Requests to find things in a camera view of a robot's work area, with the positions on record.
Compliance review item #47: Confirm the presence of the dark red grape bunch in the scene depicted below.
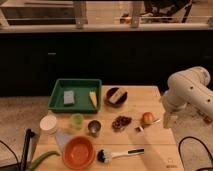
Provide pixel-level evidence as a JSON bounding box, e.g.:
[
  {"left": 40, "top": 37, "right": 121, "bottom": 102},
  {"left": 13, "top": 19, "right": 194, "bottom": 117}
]
[{"left": 112, "top": 116, "right": 132, "bottom": 131}]

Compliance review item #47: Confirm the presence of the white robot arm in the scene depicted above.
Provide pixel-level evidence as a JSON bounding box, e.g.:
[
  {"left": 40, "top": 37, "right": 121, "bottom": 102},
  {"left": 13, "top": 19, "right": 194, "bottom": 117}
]
[{"left": 161, "top": 66, "right": 213, "bottom": 129}]

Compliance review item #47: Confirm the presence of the tan block in bowl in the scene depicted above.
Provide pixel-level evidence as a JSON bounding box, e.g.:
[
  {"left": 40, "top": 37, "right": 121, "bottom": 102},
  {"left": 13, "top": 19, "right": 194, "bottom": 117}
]
[{"left": 109, "top": 88, "right": 126, "bottom": 103}]

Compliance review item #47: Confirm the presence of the dark brown bowl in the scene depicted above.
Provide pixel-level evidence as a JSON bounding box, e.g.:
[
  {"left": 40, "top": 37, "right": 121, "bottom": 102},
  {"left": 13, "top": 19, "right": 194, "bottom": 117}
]
[{"left": 105, "top": 87, "right": 127, "bottom": 108}]

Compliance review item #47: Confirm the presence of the orange red bowl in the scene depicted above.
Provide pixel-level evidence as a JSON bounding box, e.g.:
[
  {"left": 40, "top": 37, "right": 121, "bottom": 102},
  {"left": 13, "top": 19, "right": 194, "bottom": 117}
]
[{"left": 62, "top": 136, "right": 95, "bottom": 170}]

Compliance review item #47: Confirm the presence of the red yellow apple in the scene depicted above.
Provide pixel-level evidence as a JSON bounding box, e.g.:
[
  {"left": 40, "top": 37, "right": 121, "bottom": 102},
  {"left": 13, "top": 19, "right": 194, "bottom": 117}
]
[{"left": 142, "top": 112, "right": 154, "bottom": 124}]

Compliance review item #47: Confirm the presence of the small dark object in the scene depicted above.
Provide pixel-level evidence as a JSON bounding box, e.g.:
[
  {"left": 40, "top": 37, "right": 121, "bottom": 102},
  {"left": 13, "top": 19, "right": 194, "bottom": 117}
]
[{"left": 135, "top": 126, "right": 144, "bottom": 132}]

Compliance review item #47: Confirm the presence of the small metal cup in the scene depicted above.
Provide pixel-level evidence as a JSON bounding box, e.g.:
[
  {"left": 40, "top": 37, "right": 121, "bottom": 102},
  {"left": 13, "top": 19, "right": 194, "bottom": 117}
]
[{"left": 88, "top": 120, "right": 101, "bottom": 137}]

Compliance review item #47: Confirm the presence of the yellow corn cob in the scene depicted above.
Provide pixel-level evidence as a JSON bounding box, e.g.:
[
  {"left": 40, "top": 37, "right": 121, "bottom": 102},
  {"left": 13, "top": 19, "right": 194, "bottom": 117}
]
[{"left": 89, "top": 91, "right": 97, "bottom": 108}]

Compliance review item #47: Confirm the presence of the green plastic cup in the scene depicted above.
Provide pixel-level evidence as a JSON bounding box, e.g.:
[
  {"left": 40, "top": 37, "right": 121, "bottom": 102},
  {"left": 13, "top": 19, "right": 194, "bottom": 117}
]
[{"left": 71, "top": 114, "right": 84, "bottom": 130}]

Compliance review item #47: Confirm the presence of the green plastic tray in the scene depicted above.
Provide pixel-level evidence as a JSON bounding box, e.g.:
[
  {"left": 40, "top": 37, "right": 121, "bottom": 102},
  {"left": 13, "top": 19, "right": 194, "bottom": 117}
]
[{"left": 48, "top": 79, "right": 102, "bottom": 114}]

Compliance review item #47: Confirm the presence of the grey sponge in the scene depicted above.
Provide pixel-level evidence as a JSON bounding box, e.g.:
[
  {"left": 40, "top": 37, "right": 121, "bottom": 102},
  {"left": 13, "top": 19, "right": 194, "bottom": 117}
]
[{"left": 63, "top": 90, "right": 75, "bottom": 105}]

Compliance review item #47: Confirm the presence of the white round lid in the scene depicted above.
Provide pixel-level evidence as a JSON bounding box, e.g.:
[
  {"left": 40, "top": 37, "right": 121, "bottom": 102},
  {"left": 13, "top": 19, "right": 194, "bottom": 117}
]
[{"left": 40, "top": 115, "right": 57, "bottom": 134}]

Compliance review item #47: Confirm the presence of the green cucumber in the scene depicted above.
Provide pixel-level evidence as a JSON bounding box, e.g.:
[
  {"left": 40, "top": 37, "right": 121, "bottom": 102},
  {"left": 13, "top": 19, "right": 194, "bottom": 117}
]
[{"left": 28, "top": 151, "right": 60, "bottom": 171}]

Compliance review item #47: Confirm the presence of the black cable right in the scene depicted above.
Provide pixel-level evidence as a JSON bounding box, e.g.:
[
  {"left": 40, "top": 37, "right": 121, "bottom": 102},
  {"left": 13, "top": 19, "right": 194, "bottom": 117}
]
[{"left": 178, "top": 136, "right": 213, "bottom": 171}]

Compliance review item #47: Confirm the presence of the black cable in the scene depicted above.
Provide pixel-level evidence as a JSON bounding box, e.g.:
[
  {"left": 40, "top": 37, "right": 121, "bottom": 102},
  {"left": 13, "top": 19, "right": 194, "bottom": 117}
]
[
  {"left": 178, "top": 136, "right": 213, "bottom": 171},
  {"left": 0, "top": 139, "right": 21, "bottom": 171}
]

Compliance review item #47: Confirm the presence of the white handled dish brush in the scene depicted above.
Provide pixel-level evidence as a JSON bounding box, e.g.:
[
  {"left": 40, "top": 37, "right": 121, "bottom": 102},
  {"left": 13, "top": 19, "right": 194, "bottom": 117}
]
[{"left": 97, "top": 148, "right": 144, "bottom": 163}]

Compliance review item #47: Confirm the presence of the black stand post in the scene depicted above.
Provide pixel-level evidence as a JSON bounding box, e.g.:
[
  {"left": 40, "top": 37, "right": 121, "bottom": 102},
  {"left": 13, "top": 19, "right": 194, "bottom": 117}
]
[{"left": 20, "top": 129, "right": 35, "bottom": 171}]

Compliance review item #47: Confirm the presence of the black cable left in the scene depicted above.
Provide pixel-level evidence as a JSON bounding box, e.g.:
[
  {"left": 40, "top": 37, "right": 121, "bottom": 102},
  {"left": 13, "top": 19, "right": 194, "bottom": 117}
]
[{"left": 0, "top": 139, "right": 21, "bottom": 171}]

